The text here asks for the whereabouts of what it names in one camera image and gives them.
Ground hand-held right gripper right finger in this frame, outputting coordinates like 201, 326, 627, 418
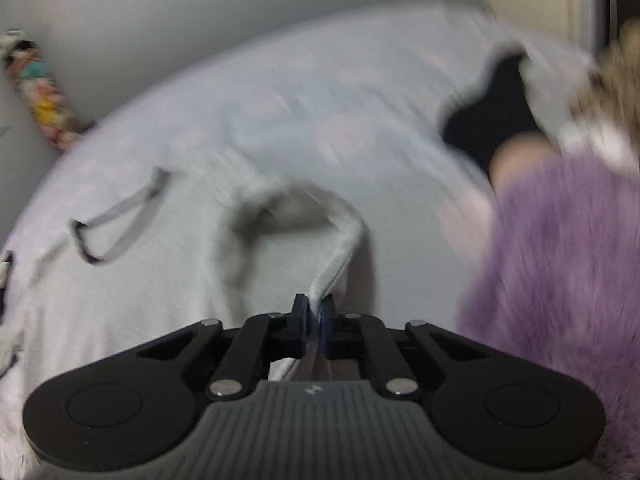
319, 295, 493, 402

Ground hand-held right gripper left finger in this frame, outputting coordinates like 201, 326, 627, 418
137, 294, 309, 402

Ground grey garment with black trim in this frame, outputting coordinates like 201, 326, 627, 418
10, 165, 373, 386

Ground purple fluffy cloth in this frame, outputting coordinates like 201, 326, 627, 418
457, 152, 640, 480

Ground black cloth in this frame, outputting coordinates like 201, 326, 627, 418
437, 50, 546, 176

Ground hanging colourful plush toys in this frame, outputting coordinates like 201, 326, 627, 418
0, 30, 93, 151

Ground beige fluffy cloth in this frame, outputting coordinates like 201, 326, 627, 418
570, 20, 640, 171

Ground grey door frame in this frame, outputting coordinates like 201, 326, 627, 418
575, 0, 610, 56

